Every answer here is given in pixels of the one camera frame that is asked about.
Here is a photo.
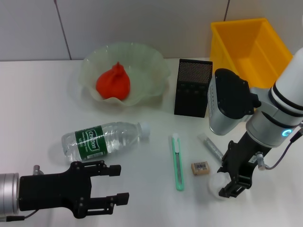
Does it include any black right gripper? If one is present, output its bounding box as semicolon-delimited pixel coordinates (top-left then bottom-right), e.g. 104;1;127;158
217;132;263;198

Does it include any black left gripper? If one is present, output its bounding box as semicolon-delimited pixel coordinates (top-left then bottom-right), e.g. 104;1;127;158
19;160;130;218

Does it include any white paper ball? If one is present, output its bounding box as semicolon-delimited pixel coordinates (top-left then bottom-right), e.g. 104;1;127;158
208;172;232;201

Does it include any clear water bottle green label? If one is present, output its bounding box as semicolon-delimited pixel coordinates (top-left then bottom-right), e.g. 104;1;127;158
61;121;151;164

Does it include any green utility knife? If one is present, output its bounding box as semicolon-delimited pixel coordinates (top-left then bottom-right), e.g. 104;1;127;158
170;133;185;192

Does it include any beige eraser with barcode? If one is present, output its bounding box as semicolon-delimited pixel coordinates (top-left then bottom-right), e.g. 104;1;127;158
190;160;211;176

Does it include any silver pen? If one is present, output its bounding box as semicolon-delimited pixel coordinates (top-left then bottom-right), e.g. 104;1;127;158
198;134;224;164

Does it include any black mesh pen holder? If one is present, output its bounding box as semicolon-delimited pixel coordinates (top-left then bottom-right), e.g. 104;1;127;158
174;58;213;118

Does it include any green translucent fruit plate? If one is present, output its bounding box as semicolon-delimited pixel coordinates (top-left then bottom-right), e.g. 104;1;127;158
81;42;171;107

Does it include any yellow plastic bin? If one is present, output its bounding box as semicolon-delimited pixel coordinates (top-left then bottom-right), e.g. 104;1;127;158
210;17;294;87

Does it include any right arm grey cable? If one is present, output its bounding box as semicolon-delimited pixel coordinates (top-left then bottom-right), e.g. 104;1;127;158
257;120;303;170

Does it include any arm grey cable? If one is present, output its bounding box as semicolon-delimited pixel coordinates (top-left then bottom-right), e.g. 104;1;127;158
257;120;303;170
0;209;36;222

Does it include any right wrist silver camera housing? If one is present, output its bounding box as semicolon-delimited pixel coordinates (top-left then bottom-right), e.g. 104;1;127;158
207;68;261;136

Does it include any left arm grey cable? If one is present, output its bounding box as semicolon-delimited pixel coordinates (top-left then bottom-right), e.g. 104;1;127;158
0;209;36;222

